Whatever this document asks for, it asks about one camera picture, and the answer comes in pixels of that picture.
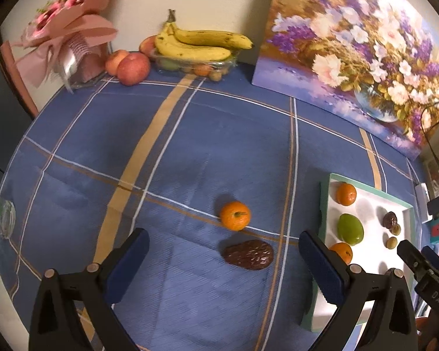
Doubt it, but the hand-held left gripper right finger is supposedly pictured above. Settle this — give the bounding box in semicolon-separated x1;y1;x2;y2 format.
299;230;418;351

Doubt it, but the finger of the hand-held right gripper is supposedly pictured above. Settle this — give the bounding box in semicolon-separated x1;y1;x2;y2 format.
397;239;439;319
422;246;439;300

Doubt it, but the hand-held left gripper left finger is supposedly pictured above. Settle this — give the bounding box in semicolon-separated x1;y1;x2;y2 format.
28;227;150;351

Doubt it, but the orange mandarin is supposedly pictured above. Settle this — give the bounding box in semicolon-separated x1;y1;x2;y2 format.
329;242;353;265
336;183;358;206
220;201;252;232

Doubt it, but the green mango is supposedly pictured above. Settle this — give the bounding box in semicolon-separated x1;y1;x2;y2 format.
337;213;364;246

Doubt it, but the white tray with teal rim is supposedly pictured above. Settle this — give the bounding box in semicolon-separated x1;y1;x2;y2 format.
301;173;415;333

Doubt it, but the dark brown avocado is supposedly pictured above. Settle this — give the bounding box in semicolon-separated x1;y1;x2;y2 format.
224;240;274;272

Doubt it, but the white power strip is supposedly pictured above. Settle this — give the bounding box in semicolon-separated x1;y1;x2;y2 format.
415;183;430;223

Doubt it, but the clear glass jar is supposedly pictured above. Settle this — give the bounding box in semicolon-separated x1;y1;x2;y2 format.
0;186;16;251

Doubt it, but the blue plaid tablecloth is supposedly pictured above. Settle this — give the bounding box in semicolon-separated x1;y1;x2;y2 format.
0;62;430;351

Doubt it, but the large red apple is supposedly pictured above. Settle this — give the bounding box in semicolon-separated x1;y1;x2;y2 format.
117;53;151;86

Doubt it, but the pale red apple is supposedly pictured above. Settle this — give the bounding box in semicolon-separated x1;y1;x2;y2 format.
105;50;130;77
139;36;158;56

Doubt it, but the clear plastic container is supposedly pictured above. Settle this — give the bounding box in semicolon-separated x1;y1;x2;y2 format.
149;49;240;83

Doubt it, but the floral painting canvas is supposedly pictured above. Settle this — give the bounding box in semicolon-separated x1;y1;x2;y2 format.
252;0;439;161

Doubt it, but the yellow banana bunch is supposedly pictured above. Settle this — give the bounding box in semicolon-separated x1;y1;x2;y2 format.
154;9;254;62

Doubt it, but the pink wrapped flower bouquet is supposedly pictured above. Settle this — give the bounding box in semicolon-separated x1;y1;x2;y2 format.
9;0;118;94

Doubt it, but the black cable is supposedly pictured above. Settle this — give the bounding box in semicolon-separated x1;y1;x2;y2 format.
421;99;439;180

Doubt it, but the reddish wooden frame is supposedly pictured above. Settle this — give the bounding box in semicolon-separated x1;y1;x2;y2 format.
0;42;39;118

